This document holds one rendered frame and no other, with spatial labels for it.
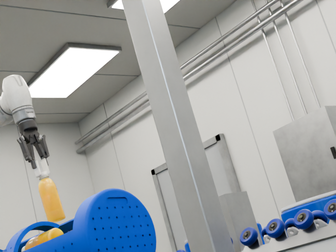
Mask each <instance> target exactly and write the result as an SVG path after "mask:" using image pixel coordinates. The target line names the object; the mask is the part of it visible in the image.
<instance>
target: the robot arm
mask: <svg viewBox="0 0 336 252"><path fill-rule="evenodd" d="M2 90H3V92H2V95H1V96H0V127H2V126H6V125H8V124H9V123H11V122H12V121H13V120H14V122H15V124H16V125H17V126H18V129H19V132H20V134H21V137H19V138H18V139H17V142H18V143H19V145H20V148H21V150H22V153H23V156H24V158H25V160H26V161H28V162H29V163H31V166H32V169H34V172H35V176H36V178H38V177H40V176H41V175H42V173H41V170H40V167H39V164H38V160H37V159H35V154H34V148H33V146H35V148H36V150H37V152H38V154H39V156H40V158H41V160H40V163H41V166H42V169H43V171H44V172H47V173H48V175H50V174H51V173H50V170H49V167H48V166H49V164H48V161H47V158H48V157H49V156H50V154H49V150H48V147H47V143H46V136H45V135H40V134H39V132H38V126H37V123H36V121H35V120H36V115H35V112H34V108H33V105H32V97H31V93H30V90H29V88H28V86H27V84H26V82H25V80H24V79H23V78H22V76H20V75H16V74H15V75H10V76H8V77H6V78H4V79H3V83H2Z"/></svg>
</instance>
